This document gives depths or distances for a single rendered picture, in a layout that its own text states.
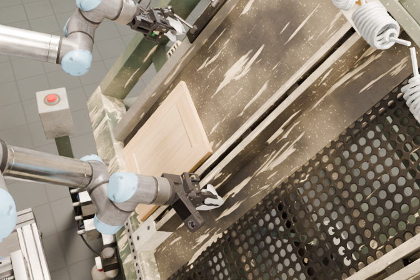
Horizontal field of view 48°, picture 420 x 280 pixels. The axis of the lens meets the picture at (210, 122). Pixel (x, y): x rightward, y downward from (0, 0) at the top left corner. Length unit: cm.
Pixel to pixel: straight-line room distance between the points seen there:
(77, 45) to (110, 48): 227
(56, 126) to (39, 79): 140
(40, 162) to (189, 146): 55
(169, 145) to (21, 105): 181
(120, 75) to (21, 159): 93
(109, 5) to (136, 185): 51
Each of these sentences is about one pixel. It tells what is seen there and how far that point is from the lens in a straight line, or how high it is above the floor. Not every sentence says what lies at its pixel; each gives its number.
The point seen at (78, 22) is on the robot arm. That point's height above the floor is 154.
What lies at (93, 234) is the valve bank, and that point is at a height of 72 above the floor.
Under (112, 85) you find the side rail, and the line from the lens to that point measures 204.
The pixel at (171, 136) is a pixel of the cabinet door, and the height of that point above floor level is 112.
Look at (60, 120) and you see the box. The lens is 206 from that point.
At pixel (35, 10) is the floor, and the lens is 401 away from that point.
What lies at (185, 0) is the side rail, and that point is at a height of 134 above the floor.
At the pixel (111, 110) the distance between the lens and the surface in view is 202.
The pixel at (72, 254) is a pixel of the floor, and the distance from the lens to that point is 269.
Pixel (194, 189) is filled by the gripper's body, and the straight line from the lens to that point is 134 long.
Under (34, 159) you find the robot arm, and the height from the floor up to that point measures 149.
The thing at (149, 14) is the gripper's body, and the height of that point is 151.
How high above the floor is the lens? 244
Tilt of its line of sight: 51 degrees down
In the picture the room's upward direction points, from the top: 8 degrees clockwise
